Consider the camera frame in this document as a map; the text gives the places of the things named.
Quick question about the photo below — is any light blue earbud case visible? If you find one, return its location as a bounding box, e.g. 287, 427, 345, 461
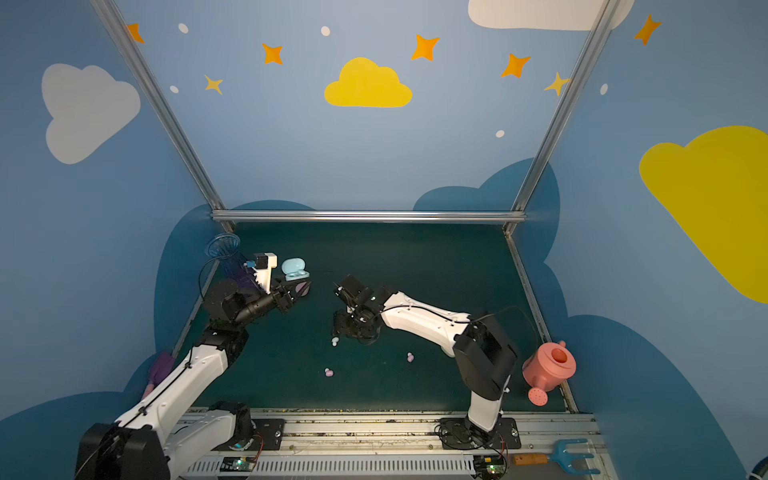
281, 257, 310, 281

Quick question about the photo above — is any pink earbud charging case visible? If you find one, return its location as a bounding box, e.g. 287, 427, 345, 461
295, 281, 311, 297

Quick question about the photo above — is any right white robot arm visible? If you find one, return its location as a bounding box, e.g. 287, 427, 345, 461
333, 275, 519, 433

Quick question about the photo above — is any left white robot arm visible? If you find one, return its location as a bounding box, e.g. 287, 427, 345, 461
74, 276, 311, 479

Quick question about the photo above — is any purple ribbed glass vase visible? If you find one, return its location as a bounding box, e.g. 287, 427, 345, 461
203, 233, 264, 300

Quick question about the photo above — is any left green circuit board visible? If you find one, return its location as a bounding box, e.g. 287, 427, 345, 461
220, 457, 255, 473

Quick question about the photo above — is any green circuit board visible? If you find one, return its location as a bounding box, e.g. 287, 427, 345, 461
220, 457, 255, 473
472, 455, 508, 480

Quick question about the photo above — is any right green circuit board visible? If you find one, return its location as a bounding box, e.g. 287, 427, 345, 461
472, 455, 508, 480

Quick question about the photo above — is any pink toy watering can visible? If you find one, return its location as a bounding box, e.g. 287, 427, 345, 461
522, 341, 577, 407

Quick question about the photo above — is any blue toy garden fork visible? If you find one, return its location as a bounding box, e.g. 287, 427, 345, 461
512, 438, 601, 476

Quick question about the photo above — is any aluminium back frame rail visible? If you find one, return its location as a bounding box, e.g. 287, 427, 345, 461
212, 210, 526, 224

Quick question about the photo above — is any front aluminium rail bed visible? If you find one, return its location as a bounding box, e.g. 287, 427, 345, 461
181, 409, 618, 479

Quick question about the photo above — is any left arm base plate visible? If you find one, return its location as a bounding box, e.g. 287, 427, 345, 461
230, 418, 286, 451

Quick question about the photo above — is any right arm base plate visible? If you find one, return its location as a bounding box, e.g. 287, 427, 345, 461
434, 417, 522, 450

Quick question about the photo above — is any aluminium left frame post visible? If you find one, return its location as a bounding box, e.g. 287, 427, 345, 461
90, 0, 226, 213

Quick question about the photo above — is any aluminium frame post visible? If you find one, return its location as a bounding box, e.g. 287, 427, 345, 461
90, 0, 226, 213
504, 0, 621, 240

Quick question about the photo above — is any aluminium right frame post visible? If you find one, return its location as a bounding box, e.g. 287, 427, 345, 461
504, 0, 621, 240

